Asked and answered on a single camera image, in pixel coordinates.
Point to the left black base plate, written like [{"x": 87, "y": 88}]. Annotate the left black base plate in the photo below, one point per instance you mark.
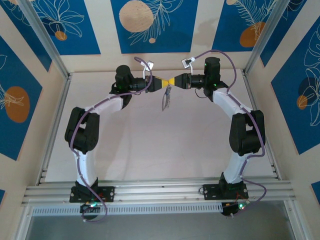
[{"x": 108, "y": 193}]

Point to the black controller board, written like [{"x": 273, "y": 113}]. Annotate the black controller board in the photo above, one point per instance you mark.
[
  {"x": 90, "y": 207},
  {"x": 235, "y": 207}
]

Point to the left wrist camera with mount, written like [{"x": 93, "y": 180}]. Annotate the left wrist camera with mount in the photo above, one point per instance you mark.
[{"x": 150, "y": 65}]

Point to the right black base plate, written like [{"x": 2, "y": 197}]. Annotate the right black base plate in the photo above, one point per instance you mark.
[{"x": 211, "y": 192}]

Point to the left aluminium corner post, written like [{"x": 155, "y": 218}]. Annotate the left aluminium corner post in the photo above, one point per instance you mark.
[{"x": 45, "y": 37}]

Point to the aluminium frame leg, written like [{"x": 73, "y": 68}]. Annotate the aluminium frame leg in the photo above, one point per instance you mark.
[
  {"x": 23, "y": 222},
  {"x": 295, "y": 220}
]

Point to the left black controller board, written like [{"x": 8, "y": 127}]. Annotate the left black controller board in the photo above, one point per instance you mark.
[{"x": 90, "y": 207}]

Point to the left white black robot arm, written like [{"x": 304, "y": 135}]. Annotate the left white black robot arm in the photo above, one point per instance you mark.
[{"x": 85, "y": 130}]

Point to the aluminium front rail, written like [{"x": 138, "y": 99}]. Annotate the aluminium front rail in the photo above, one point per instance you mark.
[{"x": 162, "y": 191}]

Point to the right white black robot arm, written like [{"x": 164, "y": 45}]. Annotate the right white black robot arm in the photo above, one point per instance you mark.
[{"x": 245, "y": 135}]

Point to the aluminium corner post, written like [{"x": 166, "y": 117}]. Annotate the aluminium corner post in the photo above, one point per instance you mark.
[
  {"x": 45, "y": 37},
  {"x": 268, "y": 37}
]

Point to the right black controller board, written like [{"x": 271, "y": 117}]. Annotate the right black controller board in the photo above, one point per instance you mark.
[{"x": 235, "y": 207}]

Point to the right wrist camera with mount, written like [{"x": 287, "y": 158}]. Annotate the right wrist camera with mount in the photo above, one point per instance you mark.
[{"x": 185, "y": 63}]

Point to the aluminium side rail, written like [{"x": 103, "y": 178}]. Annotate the aluminium side rail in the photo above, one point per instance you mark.
[
  {"x": 247, "y": 85},
  {"x": 60, "y": 110}
]

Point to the left aluminium side rail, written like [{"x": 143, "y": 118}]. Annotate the left aluminium side rail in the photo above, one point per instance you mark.
[{"x": 60, "y": 110}]

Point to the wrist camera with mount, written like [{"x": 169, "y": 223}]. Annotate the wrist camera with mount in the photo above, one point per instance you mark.
[
  {"x": 150, "y": 65},
  {"x": 185, "y": 63}
]

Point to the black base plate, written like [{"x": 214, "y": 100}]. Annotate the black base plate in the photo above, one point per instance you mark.
[
  {"x": 211, "y": 192},
  {"x": 108, "y": 193}
]

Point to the right aluminium side rail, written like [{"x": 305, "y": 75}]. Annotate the right aluminium side rail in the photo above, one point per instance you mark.
[{"x": 247, "y": 85}]

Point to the right aluminium corner post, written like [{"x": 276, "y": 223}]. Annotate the right aluminium corner post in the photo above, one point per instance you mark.
[{"x": 268, "y": 37}]

